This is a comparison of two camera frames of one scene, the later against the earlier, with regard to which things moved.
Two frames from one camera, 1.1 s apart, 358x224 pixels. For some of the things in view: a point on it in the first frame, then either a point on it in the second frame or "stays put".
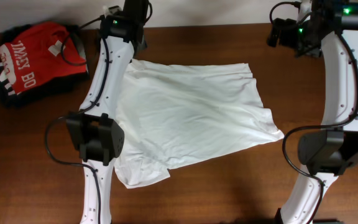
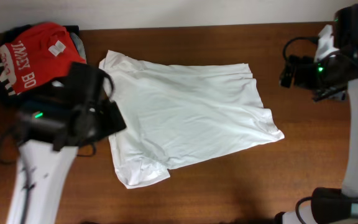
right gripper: (288, 27) -> (303, 65)
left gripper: (145, 46) -> (110, 120)
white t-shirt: (174, 115) stays put
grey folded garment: (80, 48) stays put
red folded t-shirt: (40, 53) stays put
